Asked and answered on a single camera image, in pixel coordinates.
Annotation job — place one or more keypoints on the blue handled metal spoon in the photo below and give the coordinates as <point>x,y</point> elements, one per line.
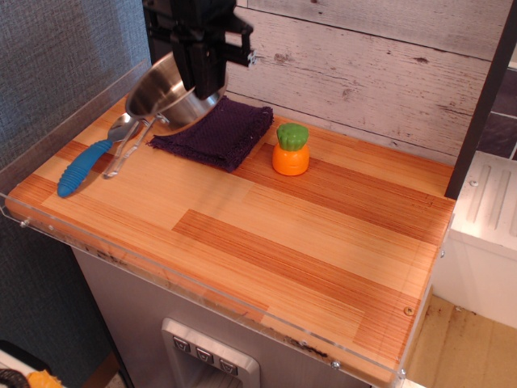
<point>77,171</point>

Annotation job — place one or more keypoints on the grey toy fridge cabinet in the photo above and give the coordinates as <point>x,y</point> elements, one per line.
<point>134,310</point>

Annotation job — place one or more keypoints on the silver dispenser panel with buttons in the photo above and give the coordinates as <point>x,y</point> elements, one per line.
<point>206,355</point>

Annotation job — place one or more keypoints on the purple folded cloth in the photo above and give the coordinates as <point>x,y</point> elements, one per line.
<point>223,138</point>

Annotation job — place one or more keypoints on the white toy appliance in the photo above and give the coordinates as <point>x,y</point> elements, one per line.
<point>476,269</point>

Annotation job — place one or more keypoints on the stainless steel pot with handle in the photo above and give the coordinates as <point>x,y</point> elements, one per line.
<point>160,95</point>

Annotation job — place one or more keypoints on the orange black object bottom left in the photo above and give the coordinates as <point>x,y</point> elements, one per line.
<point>20,368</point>

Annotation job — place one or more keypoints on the dark frame post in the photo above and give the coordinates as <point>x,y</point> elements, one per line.
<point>493,81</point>
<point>159,42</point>

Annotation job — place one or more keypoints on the dark right frame post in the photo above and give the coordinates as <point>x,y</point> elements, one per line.
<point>493,81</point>

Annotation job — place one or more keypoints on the clear acrylic table guard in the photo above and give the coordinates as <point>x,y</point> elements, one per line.
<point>328,263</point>

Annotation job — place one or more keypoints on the dark left frame post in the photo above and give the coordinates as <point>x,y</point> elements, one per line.
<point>159,42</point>

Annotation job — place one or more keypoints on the orange toy carrot green top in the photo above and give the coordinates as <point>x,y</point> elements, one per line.
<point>291,154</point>

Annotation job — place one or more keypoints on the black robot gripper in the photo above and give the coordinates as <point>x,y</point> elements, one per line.
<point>203,35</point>

